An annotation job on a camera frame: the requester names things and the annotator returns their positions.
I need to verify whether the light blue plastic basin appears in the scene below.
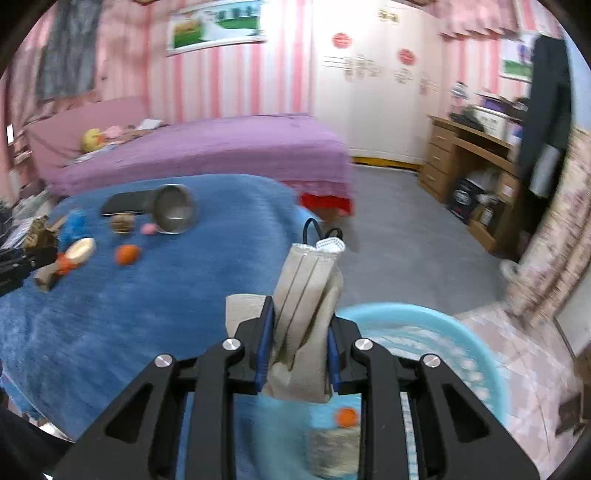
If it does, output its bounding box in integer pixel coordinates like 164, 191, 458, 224
259, 302, 511, 480

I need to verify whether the purple bed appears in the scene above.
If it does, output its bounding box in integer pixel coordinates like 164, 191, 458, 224
44, 113, 356, 217

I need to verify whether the blue fleece blanket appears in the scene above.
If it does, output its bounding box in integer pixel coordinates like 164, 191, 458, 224
0, 174, 315, 439

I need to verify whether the round wooden dish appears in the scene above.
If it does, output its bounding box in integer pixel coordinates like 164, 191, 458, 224
65, 237, 96, 266

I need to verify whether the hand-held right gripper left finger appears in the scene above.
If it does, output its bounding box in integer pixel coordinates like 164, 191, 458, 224
44, 295, 278, 480

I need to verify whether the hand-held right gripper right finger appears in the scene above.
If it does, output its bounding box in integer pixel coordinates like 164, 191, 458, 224
325, 316, 541, 480

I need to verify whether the blue toy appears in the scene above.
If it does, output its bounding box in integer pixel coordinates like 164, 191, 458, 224
58, 210, 86, 247

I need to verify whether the pile of clothes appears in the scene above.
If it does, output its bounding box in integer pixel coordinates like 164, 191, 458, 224
104, 119, 164, 144

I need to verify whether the pink metal cup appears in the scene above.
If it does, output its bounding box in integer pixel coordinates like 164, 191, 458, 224
152, 185, 197, 235

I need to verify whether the pink headboard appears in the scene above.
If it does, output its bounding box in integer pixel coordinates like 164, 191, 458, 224
25, 96, 151, 181

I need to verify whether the white wardrobe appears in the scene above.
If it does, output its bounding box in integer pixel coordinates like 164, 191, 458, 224
314, 0, 444, 167

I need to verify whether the green wall poster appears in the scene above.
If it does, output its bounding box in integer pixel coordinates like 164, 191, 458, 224
166, 0, 269, 56

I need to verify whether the black phone case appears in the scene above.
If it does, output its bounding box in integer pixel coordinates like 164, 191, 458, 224
100, 190, 160, 217

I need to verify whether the yellow duck plush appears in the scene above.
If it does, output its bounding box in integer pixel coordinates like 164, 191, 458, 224
81, 128, 105, 153

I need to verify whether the beige face mask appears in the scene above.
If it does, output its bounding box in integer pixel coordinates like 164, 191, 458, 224
225, 218, 347, 404

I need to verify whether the brown wicker item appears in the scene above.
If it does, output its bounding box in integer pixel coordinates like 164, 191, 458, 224
25, 217, 58, 252

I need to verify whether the white storage box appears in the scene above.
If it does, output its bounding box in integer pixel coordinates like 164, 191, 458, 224
475, 105, 509, 137

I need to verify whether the grey hanging cloth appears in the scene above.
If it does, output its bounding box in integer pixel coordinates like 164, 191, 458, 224
37, 0, 100, 102

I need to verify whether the cardboard tube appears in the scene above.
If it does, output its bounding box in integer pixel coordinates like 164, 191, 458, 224
34, 256, 75, 292

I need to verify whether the pink curtain valance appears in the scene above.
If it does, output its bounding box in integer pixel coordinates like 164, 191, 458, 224
434, 0, 561, 42

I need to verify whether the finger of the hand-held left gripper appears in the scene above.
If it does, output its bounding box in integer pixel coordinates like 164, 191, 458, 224
18, 247, 60, 274

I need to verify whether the wooden desk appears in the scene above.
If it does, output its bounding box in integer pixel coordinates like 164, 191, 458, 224
419, 115, 532, 254

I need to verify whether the black box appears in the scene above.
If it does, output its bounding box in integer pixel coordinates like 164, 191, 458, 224
447, 178, 483, 222

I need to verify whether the small wall poster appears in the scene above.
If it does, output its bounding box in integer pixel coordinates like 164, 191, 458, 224
499, 39, 536, 81

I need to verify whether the dark hanging coat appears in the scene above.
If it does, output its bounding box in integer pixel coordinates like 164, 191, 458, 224
517, 34, 573, 197

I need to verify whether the floral curtain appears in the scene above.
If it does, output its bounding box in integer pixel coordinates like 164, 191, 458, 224
508, 129, 591, 328

